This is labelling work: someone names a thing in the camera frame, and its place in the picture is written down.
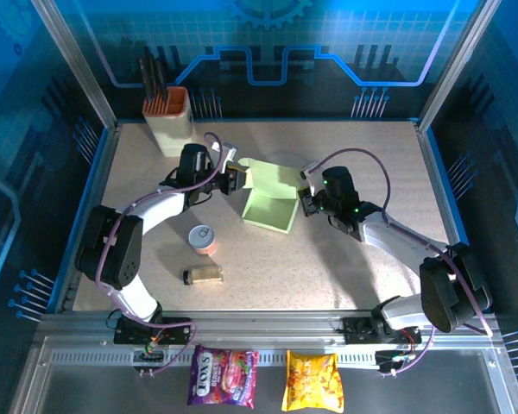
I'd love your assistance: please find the green paper box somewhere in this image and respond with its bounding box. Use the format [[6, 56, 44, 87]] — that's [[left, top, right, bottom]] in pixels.
[[237, 157, 306, 235]]

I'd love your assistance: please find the beige knife block orange top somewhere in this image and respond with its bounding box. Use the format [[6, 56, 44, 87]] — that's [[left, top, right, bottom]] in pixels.
[[142, 85, 196, 159]]

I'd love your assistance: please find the pink tin can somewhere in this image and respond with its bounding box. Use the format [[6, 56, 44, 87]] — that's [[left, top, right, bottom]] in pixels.
[[187, 224, 219, 256]]

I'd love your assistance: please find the glass spice jar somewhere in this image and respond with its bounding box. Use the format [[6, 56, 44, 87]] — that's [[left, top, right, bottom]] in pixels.
[[181, 266, 224, 285]]

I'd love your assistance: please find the yellow snack bag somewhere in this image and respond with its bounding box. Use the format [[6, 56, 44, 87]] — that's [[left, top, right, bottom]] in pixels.
[[281, 349, 344, 414]]

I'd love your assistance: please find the purple candy bag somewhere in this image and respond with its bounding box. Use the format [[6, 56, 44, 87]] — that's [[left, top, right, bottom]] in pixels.
[[186, 343, 260, 410]]

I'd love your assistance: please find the grey metal shelf plate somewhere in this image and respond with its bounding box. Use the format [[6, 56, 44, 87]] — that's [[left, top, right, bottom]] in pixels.
[[8, 336, 518, 414]]

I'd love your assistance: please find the aluminium side rail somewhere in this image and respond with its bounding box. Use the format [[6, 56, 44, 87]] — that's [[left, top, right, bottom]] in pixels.
[[414, 120, 491, 314], [54, 122, 122, 314]]

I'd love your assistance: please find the black knife handle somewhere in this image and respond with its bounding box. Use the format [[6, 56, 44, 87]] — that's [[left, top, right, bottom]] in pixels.
[[148, 55, 161, 103], [155, 58, 167, 98], [138, 58, 153, 104]]

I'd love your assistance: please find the aluminium cross rail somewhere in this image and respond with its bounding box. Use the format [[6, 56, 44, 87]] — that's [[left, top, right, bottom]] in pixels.
[[36, 309, 502, 346]]

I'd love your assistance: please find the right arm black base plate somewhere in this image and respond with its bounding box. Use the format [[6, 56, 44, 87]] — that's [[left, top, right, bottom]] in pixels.
[[342, 316, 422, 346]]

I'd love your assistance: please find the slotted cable duct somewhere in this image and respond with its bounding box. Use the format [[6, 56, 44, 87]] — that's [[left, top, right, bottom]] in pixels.
[[47, 349, 415, 364]]

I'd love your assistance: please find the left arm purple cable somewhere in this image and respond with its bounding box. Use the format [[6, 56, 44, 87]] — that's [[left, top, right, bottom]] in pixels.
[[94, 131, 225, 380]]

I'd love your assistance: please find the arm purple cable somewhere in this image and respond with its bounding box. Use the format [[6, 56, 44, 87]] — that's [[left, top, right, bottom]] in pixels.
[[306, 147, 493, 380], [94, 131, 225, 380]]

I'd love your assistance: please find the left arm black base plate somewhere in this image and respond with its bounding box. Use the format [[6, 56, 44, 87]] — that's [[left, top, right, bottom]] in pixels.
[[113, 317, 193, 346]]

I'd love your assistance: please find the aluminium corner post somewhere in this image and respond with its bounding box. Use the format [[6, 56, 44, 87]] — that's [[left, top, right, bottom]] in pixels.
[[28, 0, 121, 130], [416, 0, 504, 130]]

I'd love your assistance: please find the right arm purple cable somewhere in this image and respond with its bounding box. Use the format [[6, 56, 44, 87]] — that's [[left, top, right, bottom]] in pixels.
[[306, 147, 493, 380]]

